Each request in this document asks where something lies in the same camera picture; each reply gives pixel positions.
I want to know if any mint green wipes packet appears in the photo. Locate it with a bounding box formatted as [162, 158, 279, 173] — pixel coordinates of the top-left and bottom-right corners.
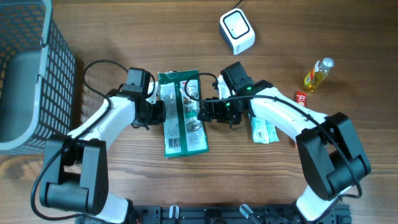
[249, 116, 279, 144]

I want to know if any green 3M gloves package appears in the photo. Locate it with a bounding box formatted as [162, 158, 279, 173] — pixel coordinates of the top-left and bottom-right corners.
[158, 70, 209, 157]

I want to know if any red snack stick packet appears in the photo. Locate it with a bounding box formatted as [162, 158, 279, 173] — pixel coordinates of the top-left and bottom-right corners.
[295, 91, 307, 107]

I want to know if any yellow oil bottle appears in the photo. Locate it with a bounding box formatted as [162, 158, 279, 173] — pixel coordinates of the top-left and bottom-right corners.
[303, 57, 334, 93]

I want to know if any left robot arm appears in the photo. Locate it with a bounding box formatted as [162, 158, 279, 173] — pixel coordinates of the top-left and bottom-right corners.
[31, 68, 165, 223]

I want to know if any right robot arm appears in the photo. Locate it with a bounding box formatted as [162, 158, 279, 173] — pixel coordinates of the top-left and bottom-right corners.
[198, 62, 371, 223]

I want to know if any white barcode scanner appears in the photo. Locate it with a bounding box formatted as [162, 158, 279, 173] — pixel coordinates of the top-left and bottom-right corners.
[219, 8, 256, 55]

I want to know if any grey plastic mesh basket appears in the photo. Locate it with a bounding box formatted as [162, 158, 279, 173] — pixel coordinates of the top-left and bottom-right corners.
[1, 0, 76, 155]

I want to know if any black left camera cable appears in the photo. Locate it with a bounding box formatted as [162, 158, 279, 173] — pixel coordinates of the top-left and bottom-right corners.
[30, 59, 130, 222]

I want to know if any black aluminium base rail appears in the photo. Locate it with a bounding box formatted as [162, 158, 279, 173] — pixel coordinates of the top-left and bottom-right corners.
[74, 203, 352, 224]

